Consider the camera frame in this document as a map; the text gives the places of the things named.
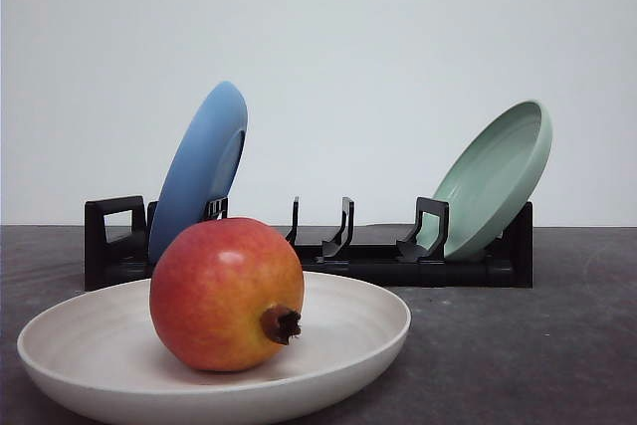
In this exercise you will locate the green plate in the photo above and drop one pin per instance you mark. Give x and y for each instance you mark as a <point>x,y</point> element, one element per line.
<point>491,182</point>

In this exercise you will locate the black plate rack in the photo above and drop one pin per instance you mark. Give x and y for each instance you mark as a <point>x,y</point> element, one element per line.
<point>119,233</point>

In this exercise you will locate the blue plate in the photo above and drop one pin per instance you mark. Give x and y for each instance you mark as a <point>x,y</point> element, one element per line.
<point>202,167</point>

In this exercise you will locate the red yellow pomegranate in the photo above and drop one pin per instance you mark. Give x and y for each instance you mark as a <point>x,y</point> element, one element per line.
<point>227,293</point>

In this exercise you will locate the white plate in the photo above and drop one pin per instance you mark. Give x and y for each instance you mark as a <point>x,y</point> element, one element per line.
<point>100,349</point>

